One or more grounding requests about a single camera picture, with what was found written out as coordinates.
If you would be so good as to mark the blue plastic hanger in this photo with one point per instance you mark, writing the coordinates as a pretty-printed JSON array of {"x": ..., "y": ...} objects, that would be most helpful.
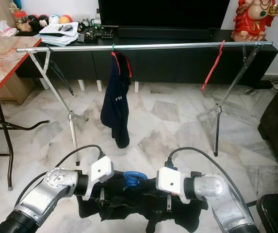
[{"x": 129, "y": 182}]

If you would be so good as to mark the black t-shirt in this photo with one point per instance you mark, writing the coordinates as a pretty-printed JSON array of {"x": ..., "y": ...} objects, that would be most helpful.
[{"x": 148, "y": 208}]

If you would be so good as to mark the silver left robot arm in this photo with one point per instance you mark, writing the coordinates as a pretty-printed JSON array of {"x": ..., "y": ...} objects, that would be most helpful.
[{"x": 51, "y": 194}]

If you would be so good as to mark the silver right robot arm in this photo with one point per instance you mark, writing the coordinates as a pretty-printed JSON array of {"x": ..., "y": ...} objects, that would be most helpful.
[{"x": 221, "y": 194}]

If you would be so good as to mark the red plastic hanger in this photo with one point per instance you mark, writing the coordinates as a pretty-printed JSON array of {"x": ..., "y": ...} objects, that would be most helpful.
[{"x": 213, "y": 66}]

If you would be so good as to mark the navy blue t-shirt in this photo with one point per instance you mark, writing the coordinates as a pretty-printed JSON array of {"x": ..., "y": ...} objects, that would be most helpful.
[{"x": 117, "y": 111}]

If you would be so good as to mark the black tv console cabinet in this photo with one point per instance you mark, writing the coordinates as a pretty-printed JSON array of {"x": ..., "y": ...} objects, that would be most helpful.
[{"x": 168, "y": 63}]

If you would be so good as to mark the silver metal clothes rack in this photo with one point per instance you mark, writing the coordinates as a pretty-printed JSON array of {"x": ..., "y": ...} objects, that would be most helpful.
[{"x": 168, "y": 46}]

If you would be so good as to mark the small black desk gadget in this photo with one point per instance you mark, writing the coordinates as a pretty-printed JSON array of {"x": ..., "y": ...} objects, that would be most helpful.
[
  {"x": 90, "y": 36},
  {"x": 107, "y": 33}
]

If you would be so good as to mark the black soundbar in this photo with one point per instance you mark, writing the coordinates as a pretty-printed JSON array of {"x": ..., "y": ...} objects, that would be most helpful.
[{"x": 163, "y": 33}]

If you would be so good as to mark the stack of white papers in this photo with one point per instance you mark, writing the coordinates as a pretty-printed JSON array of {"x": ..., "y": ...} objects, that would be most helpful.
[{"x": 58, "y": 37}]

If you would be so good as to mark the black computer mouse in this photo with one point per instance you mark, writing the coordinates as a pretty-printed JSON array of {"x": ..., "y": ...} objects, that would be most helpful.
[{"x": 68, "y": 28}]

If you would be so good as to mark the marble pattern folding table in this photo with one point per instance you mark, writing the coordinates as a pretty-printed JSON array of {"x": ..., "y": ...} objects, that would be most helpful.
[{"x": 3, "y": 65}]

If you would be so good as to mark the small green bottle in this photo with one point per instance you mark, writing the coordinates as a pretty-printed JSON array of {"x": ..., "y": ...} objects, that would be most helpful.
[{"x": 97, "y": 19}]

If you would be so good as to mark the orange round toy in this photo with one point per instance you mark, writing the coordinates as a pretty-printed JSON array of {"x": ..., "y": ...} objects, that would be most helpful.
[{"x": 66, "y": 19}]

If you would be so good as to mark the black flat screen television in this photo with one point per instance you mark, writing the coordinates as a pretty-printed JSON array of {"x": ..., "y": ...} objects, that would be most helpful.
[{"x": 163, "y": 12}]

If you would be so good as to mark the white teal round toy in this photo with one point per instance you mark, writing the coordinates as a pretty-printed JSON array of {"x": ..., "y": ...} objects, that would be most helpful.
[{"x": 54, "y": 19}]

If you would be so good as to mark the black round plush toy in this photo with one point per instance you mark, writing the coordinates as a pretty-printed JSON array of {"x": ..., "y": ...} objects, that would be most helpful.
[
  {"x": 43, "y": 20},
  {"x": 32, "y": 20}
]

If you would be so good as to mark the red lidded jar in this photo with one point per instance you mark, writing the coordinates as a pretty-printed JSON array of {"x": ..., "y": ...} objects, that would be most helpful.
[{"x": 22, "y": 23}]

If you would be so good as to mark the white tissue pack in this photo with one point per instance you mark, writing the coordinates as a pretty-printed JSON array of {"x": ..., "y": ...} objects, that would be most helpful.
[{"x": 7, "y": 31}]

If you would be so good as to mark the red laughing buddha statue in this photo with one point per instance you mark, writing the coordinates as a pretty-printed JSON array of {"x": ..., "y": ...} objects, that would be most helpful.
[{"x": 250, "y": 24}]

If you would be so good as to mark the blue and gold ornament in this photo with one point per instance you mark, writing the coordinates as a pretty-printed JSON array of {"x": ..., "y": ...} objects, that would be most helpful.
[{"x": 15, "y": 6}]

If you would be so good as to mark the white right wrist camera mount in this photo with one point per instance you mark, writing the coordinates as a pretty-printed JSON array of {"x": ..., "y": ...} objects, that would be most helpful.
[{"x": 172, "y": 182}]

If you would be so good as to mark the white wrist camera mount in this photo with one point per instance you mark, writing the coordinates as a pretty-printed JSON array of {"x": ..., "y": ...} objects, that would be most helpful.
[
  {"x": 100, "y": 171},
  {"x": 172, "y": 182}
]

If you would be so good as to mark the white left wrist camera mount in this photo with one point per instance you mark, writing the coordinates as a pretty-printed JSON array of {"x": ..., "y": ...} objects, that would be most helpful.
[{"x": 100, "y": 171}]

